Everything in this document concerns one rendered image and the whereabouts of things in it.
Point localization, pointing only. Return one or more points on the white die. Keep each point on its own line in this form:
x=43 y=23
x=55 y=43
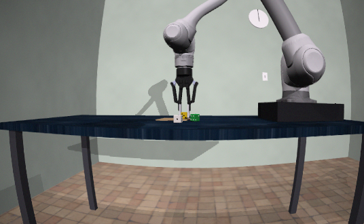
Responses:
x=178 y=118

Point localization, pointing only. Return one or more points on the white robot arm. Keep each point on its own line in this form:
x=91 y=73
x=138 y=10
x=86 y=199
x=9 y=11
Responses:
x=302 y=63

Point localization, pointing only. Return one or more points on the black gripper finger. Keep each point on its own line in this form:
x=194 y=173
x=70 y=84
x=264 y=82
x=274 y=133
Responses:
x=173 y=84
x=189 y=102

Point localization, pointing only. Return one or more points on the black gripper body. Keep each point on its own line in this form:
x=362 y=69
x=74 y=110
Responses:
x=184 y=74

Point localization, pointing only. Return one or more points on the green die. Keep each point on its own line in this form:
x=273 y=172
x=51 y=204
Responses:
x=194 y=117

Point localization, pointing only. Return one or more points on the yellow die with black pips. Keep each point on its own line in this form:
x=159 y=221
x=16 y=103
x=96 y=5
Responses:
x=184 y=114

